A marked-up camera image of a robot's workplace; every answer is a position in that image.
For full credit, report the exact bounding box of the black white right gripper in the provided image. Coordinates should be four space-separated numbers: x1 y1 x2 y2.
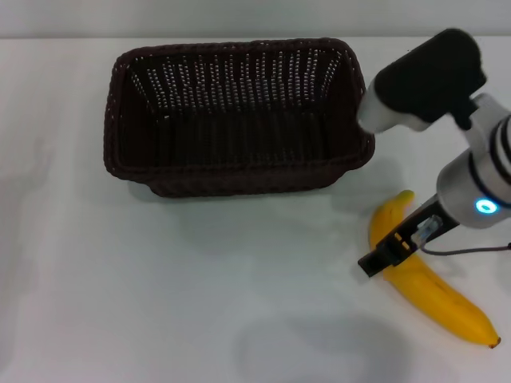
357 28 488 135

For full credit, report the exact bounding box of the dark brown woven basket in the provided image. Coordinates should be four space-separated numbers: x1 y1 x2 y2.
102 38 377 199

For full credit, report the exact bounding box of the yellow banana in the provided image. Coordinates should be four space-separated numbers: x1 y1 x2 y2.
367 190 502 349

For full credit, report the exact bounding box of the grey cable with clear plug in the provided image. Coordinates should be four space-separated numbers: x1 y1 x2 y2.
412 215 511 256

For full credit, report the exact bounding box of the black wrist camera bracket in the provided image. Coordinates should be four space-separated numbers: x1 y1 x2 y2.
357 194 461 278

